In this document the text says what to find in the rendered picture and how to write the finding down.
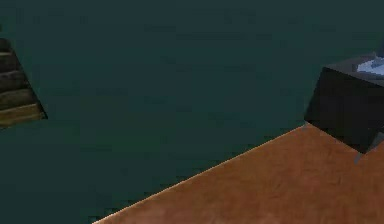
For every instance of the white sink basin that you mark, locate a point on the white sink basin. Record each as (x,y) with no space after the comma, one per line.
(371,66)

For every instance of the black cabinet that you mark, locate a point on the black cabinet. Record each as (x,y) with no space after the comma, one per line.
(346,103)

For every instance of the brown wooden slatted shelf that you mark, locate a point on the brown wooden slatted shelf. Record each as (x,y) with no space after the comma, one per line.
(15,93)

